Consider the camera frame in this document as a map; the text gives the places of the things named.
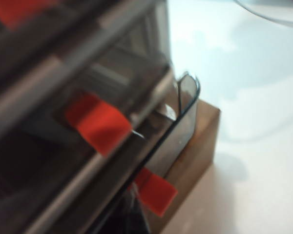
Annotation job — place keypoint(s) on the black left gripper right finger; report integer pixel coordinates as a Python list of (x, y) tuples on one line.
[(142, 224)]

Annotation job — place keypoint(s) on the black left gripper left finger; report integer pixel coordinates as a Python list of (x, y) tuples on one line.
[(114, 219)]

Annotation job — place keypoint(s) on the white plastic drawer cabinet frame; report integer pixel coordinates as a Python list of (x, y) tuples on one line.
[(27, 97)]

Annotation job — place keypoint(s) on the brown cardboard box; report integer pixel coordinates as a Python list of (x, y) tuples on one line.
[(200, 146)]

